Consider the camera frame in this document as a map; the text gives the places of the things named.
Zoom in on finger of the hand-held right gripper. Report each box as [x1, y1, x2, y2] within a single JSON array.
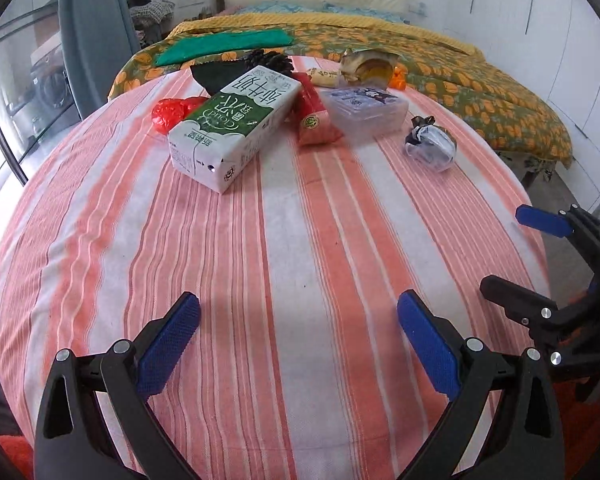
[[479, 274, 562, 334], [515, 204, 600, 282]]

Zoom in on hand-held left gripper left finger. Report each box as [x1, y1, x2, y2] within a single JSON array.
[[34, 291, 202, 480]]

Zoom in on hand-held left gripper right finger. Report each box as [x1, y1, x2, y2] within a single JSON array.
[[396, 289, 566, 480]]

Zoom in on black foam net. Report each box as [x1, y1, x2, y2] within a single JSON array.
[[244, 48, 294, 79]]

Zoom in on crumpled clear plastic bag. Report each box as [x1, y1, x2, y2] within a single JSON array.
[[404, 116, 457, 173]]

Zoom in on pumpkin print blanket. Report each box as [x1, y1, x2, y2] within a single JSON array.
[[107, 25, 574, 170]]

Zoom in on white wardrobe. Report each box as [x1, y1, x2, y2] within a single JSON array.
[[442, 0, 600, 211]]

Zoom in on clear plastic box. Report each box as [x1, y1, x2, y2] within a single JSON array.
[[321, 86, 410, 138]]

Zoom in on green white milk carton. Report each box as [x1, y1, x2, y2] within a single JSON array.
[[167, 65, 303, 195]]

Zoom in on red plastic bag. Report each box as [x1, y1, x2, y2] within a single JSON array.
[[151, 96, 208, 136]]

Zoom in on red snack packet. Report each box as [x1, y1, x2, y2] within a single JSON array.
[[292, 72, 344, 147]]

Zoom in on beige snack wrapper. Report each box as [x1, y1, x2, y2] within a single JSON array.
[[307, 66, 342, 88]]

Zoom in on yellow blanket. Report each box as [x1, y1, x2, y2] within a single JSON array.
[[165, 11, 481, 57]]

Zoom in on black plastic bag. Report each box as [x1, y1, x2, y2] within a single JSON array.
[[190, 58, 253, 96]]

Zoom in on washing machine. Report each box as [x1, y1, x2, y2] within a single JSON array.
[[10, 35, 73, 136]]

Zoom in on green cloth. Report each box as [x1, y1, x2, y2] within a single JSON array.
[[155, 29, 295, 67]]

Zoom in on grey blue curtain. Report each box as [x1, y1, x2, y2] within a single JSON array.
[[59, 0, 142, 121]]

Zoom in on blue patterned sheet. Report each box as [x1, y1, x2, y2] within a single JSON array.
[[230, 0, 411, 25]]

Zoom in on pile of clothes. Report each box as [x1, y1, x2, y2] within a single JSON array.
[[127, 0, 176, 43]]

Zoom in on black window frame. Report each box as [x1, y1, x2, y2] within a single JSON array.
[[0, 35, 29, 183]]

